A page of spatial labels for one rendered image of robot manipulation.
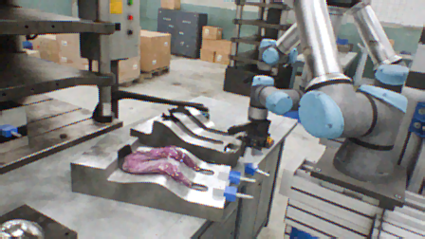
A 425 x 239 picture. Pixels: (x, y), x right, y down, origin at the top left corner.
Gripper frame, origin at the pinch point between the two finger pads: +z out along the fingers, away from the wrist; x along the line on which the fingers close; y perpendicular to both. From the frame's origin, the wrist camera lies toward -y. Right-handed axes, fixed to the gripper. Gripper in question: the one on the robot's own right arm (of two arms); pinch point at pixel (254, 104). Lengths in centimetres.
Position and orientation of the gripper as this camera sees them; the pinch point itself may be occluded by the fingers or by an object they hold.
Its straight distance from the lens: 178.6
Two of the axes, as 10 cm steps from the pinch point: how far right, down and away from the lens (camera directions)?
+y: 8.0, 2.9, -5.3
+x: 5.9, -2.3, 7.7
